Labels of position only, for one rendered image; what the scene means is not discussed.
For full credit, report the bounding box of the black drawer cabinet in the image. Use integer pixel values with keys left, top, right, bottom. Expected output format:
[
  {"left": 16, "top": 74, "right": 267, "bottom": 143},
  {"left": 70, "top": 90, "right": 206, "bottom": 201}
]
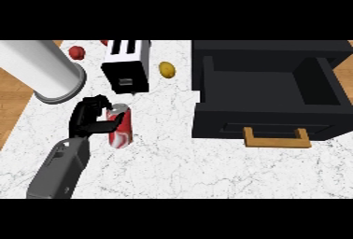
[{"left": 191, "top": 40, "right": 353, "bottom": 105}]

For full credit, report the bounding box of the wooden drawer handle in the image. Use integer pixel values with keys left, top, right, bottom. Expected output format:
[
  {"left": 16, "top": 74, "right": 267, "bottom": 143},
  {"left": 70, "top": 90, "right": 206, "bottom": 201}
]
[{"left": 241, "top": 126, "right": 314, "bottom": 148}]

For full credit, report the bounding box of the red and white can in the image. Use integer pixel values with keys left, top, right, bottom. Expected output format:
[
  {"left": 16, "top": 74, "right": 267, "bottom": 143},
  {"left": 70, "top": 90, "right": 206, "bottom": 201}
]
[{"left": 106, "top": 103, "right": 135, "bottom": 149}]

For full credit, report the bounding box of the white cylinder with grey rim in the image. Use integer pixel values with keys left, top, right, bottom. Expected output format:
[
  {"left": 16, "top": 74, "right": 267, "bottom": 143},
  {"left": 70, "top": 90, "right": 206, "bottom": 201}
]
[{"left": 0, "top": 40, "right": 89, "bottom": 105}]

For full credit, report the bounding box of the black open drawer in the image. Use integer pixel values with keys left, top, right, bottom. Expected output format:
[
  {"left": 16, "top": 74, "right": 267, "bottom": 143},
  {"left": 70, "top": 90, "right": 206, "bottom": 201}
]
[{"left": 191, "top": 55, "right": 353, "bottom": 142}]

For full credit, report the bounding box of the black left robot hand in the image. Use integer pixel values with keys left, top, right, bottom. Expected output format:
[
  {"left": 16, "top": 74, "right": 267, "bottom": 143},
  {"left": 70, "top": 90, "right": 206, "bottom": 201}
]
[{"left": 69, "top": 94, "right": 128, "bottom": 139}]

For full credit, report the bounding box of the black and white toaster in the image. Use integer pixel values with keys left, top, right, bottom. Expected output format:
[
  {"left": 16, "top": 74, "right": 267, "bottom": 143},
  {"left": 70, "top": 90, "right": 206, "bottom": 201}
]
[{"left": 101, "top": 40, "right": 153, "bottom": 95}]

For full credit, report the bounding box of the red round fruit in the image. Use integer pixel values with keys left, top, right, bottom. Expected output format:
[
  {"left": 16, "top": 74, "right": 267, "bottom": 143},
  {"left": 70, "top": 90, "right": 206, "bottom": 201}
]
[{"left": 69, "top": 45, "right": 88, "bottom": 61}]

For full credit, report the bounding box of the yellow lemon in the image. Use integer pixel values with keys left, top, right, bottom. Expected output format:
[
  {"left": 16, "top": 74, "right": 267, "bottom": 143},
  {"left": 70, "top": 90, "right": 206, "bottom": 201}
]
[{"left": 159, "top": 61, "right": 178, "bottom": 79}]

